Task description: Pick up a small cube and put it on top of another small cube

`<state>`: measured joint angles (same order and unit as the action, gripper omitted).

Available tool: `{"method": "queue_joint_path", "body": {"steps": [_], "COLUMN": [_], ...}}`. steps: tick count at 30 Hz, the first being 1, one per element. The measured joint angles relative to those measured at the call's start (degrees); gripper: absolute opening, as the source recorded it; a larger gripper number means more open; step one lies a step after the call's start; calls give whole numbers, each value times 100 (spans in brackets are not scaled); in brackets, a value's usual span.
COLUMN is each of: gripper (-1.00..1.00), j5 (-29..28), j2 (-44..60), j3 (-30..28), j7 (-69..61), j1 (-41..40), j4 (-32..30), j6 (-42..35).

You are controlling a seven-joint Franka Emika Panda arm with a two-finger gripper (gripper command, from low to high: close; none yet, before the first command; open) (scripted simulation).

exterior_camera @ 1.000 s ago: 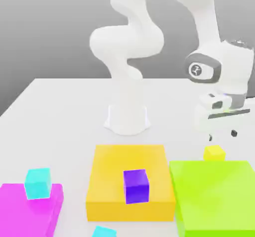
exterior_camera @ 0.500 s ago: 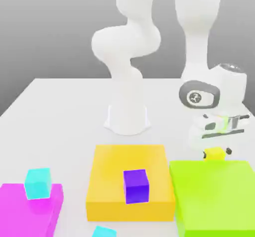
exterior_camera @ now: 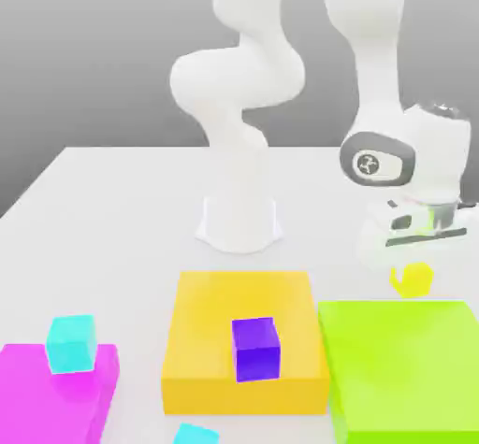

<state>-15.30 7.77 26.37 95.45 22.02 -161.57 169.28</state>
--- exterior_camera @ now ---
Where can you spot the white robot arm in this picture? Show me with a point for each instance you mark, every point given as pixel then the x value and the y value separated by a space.
pixel 239 77

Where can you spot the large magenta box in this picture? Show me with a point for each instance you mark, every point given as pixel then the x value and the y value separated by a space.
pixel 41 406

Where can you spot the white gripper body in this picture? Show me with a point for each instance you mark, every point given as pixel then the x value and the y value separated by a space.
pixel 378 247

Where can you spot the large green box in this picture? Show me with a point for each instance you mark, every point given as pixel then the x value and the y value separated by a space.
pixel 404 369

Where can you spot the small purple cube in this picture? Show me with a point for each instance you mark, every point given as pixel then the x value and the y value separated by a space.
pixel 256 354

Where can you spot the small cyan cube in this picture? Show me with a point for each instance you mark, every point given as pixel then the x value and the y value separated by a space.
pixel 71 345
pixel 194 435

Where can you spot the small yellow cube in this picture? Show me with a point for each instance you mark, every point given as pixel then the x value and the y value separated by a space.
pixel 417 279

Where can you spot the large orange box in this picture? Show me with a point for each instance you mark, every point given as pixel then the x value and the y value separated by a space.
pixel 239 302

